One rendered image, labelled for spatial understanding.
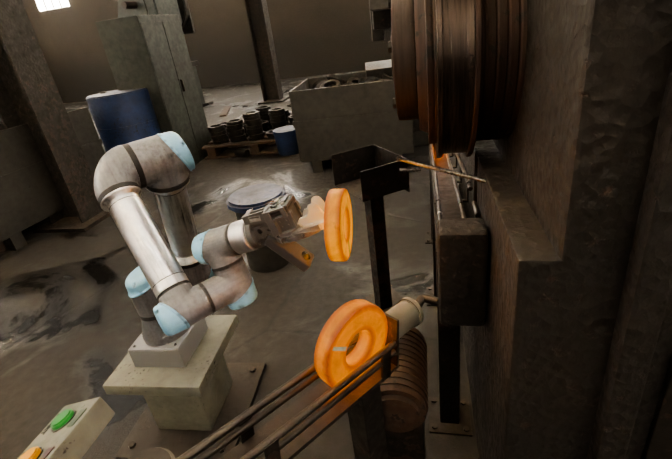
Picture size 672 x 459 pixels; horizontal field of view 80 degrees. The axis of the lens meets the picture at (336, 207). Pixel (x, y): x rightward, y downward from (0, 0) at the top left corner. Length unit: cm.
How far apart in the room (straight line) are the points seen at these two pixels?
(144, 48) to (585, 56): 404
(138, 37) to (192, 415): 349
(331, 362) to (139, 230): 54
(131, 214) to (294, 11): 1061
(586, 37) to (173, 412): 149
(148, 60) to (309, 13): 747
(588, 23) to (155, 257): 86
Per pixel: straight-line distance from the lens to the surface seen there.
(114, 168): 107
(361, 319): 69
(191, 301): 93
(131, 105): 427
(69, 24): 1482
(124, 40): 444
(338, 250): 79
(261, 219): 87
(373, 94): 342
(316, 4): 1130
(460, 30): 78
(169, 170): 110
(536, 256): 64
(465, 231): 84
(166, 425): 166
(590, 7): 55
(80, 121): 417
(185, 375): 139
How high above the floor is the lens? 121
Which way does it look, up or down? 25 degrees down
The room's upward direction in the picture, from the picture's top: 8 degrees counter-clockwise
